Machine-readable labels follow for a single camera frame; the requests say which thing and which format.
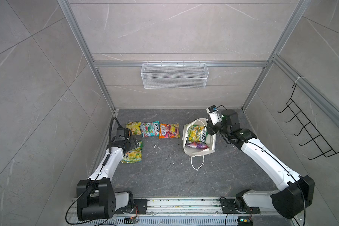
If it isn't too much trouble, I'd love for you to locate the green yellow Fox's candy bag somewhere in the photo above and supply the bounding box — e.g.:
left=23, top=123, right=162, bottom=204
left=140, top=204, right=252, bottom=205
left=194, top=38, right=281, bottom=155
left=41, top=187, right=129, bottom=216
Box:
left=121, top=141, right=143, bottom=163

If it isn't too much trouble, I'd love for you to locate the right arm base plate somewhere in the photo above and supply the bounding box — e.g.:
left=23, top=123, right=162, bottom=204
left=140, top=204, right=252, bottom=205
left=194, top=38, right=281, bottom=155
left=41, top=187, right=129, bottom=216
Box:
left=219, top=197, right=261, bottom=214

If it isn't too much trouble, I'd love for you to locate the purple Fox's berries candy bag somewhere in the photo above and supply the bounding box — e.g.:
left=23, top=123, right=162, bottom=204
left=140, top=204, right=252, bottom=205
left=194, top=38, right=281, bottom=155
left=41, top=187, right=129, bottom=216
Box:
left=186, top=141, right=209, bottom=149

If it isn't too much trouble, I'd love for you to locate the aluminium mounting rail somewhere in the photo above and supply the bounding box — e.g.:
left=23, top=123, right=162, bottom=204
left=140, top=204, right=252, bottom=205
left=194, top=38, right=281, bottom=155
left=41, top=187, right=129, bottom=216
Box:
left=66, top=196, right=303, bottom=226

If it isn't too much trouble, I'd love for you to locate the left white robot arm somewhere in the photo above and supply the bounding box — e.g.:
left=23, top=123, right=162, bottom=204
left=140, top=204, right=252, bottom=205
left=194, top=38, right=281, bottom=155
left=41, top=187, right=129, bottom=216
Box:
left=76, top=128, right=135, bottom=222

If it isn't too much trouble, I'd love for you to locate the yellow chips snack bag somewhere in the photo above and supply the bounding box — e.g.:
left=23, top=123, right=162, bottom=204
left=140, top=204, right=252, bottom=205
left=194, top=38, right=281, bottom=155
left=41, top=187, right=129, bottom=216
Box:
left=126, top=121, right=142, bottom=135

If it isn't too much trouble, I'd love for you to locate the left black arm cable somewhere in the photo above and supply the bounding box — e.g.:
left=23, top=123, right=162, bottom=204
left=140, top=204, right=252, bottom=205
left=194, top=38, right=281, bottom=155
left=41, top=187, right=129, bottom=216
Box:
left=101, top=117, right=123, bottom=170

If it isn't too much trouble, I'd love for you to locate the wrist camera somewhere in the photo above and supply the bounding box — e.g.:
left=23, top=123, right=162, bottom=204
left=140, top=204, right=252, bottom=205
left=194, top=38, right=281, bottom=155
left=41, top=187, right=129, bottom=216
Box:
left=206, top=105, right=222, bottom=125
left=115, top=128, right=131, bottom=142

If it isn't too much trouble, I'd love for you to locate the green Fox's mint candy bag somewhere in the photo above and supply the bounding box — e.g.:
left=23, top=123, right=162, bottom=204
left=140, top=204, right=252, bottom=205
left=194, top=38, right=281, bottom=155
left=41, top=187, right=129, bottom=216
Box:
left=140, top=121, right=160, bottom=137

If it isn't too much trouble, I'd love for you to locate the white printed paper bag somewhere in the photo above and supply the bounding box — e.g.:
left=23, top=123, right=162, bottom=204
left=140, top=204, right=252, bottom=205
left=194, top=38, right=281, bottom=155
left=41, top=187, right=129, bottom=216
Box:
left=182, top=118, right=216, bottom=170

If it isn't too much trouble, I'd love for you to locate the pink Fox's fruit candy bag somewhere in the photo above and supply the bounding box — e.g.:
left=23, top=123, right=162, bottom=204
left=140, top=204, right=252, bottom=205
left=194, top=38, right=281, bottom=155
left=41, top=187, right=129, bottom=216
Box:
left=159, top=123, right=180, bottom=138

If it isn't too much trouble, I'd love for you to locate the white wire mesh basket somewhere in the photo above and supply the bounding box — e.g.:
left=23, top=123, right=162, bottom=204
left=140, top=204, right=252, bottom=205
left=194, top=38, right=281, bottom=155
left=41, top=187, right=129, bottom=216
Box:
left=140, top=63, right=209, bottom=89

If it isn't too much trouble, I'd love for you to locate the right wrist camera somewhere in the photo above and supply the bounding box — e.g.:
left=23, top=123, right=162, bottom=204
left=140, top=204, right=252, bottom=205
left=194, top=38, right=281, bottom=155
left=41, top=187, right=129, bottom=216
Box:
left=206, top=105, right=222, bottom=125

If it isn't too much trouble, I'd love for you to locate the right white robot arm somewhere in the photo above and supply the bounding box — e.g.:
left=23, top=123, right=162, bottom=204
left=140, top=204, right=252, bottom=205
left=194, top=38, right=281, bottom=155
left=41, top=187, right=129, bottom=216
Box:
left=206, top=105, right=315, bottom=219

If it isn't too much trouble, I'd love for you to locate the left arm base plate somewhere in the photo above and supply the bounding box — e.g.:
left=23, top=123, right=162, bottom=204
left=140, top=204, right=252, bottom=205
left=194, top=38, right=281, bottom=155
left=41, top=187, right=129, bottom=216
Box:
left=115, top=199, right=148, bottom=215

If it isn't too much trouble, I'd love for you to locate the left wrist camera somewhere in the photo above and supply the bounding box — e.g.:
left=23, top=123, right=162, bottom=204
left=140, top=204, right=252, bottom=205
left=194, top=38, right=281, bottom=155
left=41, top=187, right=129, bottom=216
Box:
left=115, top=128, right=131, bottom=142

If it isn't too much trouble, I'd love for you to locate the black wire hook rack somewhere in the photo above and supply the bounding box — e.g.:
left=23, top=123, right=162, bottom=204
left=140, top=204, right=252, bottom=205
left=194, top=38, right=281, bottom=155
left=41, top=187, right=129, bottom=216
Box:
left=277, top=84, right=339, bottom=160

